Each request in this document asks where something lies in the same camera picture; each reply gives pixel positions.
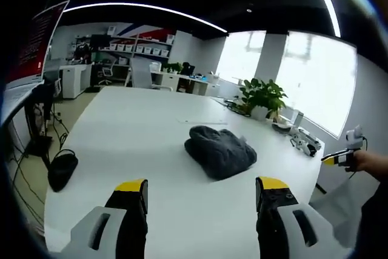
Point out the long white desk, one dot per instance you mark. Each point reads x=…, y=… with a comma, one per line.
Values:
x=185, y=81

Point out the person's right hand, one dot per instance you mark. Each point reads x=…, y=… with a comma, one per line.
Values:
x=363, y=162

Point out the black bag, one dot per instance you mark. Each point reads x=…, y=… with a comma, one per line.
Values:
x=62, y=169

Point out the dark grey towel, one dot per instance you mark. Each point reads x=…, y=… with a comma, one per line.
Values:
x=219, y=153

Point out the white upright stand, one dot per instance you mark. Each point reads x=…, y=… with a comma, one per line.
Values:
x=297, y=118

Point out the white devices on table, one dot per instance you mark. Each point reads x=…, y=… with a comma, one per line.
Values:
x=306, y=143

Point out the white side desk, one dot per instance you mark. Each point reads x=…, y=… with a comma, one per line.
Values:
x=18, y=95

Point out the black equipment stand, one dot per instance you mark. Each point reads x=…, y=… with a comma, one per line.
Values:
x=39, y=116

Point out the small white office chair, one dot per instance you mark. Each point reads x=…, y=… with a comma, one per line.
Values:
x=107, y=72

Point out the person's dark clothing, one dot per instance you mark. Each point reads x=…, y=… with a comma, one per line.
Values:
x=376, y=222

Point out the green potted plant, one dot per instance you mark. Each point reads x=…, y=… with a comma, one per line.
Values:
x=263, y=95

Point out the white cabinet desk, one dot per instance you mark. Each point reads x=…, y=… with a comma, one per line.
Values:
x=74, y=78

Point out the red display screen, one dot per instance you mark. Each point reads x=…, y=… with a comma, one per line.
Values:
x=33, y=43

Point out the curved ceiling light strip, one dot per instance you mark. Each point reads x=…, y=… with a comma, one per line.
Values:
x=145, y=8

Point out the shelf with white boxes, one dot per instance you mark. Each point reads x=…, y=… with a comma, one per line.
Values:
x=136, y=47

